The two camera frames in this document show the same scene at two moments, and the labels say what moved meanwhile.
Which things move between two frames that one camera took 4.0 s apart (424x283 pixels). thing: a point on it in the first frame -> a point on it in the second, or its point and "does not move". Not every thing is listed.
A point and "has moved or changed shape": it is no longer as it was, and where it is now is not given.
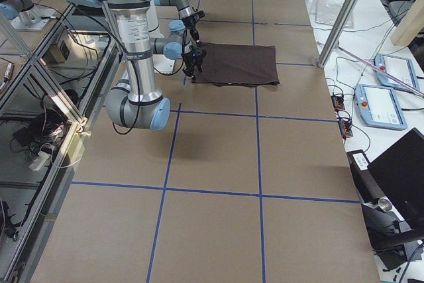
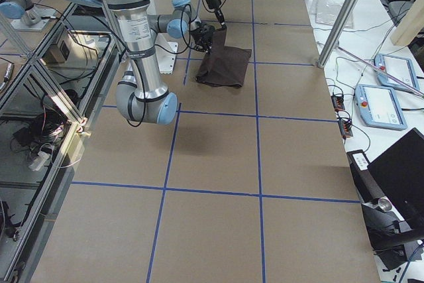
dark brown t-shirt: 238,65 has moved or changed shape
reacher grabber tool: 379,70 does not move
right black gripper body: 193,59 -> 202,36
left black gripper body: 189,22 -> 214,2
